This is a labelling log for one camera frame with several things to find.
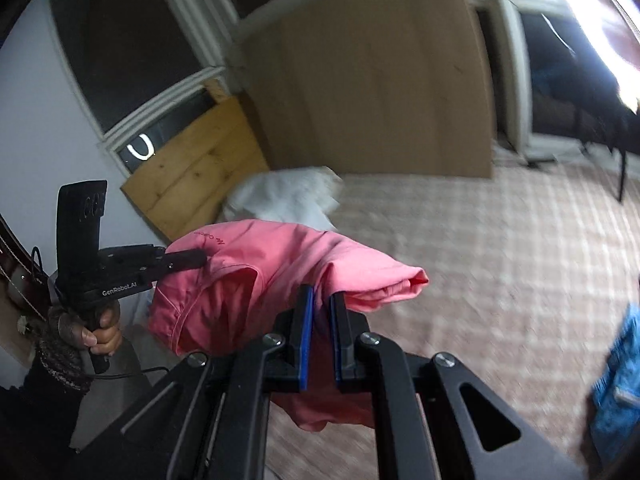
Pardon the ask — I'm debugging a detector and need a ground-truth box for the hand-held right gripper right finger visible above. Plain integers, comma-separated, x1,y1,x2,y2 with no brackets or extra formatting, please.
330,291,586,480

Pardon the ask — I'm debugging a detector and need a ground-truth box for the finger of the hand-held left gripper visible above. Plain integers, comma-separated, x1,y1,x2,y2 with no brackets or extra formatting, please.
97,243,208,278

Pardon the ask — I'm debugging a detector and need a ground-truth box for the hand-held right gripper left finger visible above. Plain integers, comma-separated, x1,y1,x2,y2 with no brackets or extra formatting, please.
75,284,316,480

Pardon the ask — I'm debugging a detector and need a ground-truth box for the pink t-shirt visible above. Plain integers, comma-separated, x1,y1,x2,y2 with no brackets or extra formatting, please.
147,219,431,433

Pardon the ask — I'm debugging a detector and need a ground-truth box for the blue striped garment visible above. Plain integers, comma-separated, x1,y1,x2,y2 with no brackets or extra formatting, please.
590,302,640,467

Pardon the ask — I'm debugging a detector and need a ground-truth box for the person's left forearm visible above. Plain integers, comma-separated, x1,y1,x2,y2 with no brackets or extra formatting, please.
0,310,96,456

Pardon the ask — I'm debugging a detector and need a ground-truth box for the person's left hand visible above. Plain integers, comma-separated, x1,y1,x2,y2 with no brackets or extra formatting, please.
65,304,124,360

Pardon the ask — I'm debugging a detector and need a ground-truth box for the yellow pine board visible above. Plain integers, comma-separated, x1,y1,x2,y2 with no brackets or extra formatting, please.
120,77,271,241

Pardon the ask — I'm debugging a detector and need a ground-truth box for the white garment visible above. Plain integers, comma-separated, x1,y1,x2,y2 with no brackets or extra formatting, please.
221,166,345,235

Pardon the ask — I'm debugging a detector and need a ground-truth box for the light wooden board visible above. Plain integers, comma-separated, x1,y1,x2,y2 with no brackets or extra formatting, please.
235,0,496,181

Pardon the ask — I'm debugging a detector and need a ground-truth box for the black tripod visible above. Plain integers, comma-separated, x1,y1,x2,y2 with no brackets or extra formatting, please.
570,100,631,203

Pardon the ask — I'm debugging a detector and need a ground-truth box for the ring light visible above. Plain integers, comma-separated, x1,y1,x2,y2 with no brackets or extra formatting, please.
560,0,640,111

